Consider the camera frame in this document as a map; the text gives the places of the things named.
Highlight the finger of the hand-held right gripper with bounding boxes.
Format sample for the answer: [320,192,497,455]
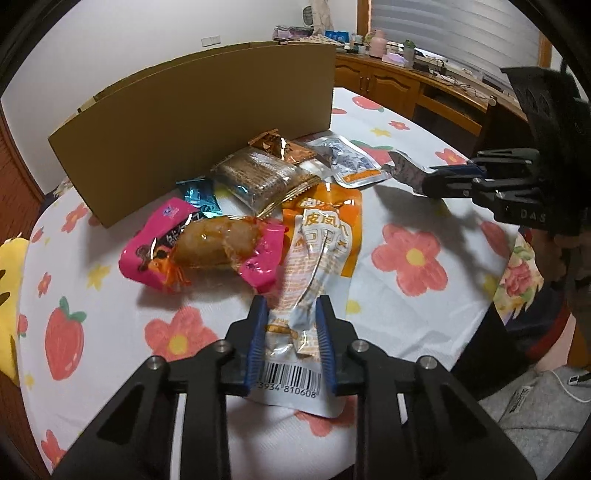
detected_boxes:
[429,148,541,182]
[422,173,546,210]

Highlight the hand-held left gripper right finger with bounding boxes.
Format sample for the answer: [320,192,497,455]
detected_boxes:
[315,295,539,480]

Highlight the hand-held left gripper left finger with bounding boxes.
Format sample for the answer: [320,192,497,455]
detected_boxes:
[53,295,273,480]

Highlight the white and orange snack packet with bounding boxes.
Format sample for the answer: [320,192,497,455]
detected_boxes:
[249,222,347,418]

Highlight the pink chicken leg packet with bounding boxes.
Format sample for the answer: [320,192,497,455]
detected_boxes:
[119,198,284,295]

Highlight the teal candy packet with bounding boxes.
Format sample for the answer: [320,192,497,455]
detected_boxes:
[177,179,223,219]

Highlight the brown cake packet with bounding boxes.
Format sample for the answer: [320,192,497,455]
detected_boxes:
[210,148,324,217]

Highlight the brown and orange snack packet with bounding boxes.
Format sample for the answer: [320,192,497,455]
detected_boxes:
[247,130,319,178]

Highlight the brown cardboard box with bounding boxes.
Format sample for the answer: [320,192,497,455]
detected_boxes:
[47,41,337,229]

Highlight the wooden cabinet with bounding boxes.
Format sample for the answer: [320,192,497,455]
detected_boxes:
[333,51,502,137]

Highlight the window blinds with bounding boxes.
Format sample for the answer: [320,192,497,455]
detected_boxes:
[370,0,541,86]

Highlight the patterned curtain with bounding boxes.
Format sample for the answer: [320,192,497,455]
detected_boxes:
[311,0,335,33]

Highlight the stack of folded fabric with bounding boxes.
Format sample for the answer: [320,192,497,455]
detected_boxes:
[273,24,315,42]

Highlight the person's grey clothing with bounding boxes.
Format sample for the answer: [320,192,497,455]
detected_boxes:
[478,367,591,437]

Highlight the yellow plush toy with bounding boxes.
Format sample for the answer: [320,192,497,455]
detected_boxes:
[0,237,31,388]

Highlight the wooden wardrobe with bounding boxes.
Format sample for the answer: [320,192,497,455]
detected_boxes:
[0,111,47,241]

